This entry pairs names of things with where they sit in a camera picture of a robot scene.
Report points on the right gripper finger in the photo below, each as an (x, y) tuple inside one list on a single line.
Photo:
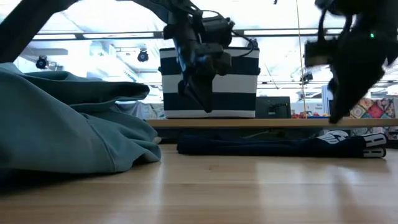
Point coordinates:
[(342, 102), (332, 85)]

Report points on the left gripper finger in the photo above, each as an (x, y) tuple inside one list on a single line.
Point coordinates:
[(183, 90), (202, 96)]

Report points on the navy white striped fabric bin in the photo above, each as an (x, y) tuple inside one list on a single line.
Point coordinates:
[(236, 102)]

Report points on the navy boxer briefs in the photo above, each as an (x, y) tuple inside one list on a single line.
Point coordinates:
[(248, 147)]

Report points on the teal shirt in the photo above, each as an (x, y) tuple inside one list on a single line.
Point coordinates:
[(46, 130)]

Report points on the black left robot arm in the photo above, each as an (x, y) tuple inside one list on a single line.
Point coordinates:
[(25, 25)]

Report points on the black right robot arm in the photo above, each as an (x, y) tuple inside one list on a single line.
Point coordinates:
[(373, 6)]

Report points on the white pillar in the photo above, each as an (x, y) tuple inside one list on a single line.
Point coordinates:
[(326, 99)]

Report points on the colourful patchwork quilt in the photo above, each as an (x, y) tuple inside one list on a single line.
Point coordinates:
[(373, 110)]

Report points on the colourful toy pile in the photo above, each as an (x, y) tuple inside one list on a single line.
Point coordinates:
[(308, 116)]

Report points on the grey tarp cover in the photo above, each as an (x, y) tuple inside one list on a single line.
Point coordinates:
[(140, 110)]

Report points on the black equipment box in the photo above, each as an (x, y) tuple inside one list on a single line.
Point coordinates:
[(273, 107)]

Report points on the beige wooden desk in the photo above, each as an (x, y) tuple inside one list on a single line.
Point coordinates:
[(280, 123)]

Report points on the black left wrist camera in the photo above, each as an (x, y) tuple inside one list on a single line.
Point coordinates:
[(217, 31)]

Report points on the black aluminium table frame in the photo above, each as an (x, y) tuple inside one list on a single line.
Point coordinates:
[(168, 138)]

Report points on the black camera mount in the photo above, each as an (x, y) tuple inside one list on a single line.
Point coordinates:
[(253, 42)]

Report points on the black light rail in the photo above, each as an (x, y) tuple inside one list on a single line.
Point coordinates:
[(93, 35)]

